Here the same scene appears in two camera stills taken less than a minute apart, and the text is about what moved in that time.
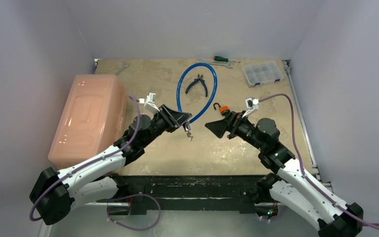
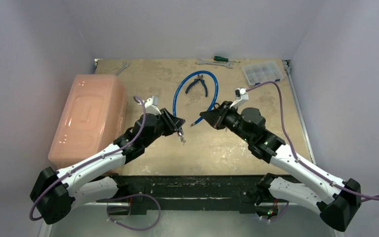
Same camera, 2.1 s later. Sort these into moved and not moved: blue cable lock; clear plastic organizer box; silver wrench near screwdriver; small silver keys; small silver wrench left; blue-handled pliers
Moved: small silver keys; blue cable lock
Not moved: small silver wrench left; clear plastic organizer box; silver wrench near screwdriver; blue-handled pliers
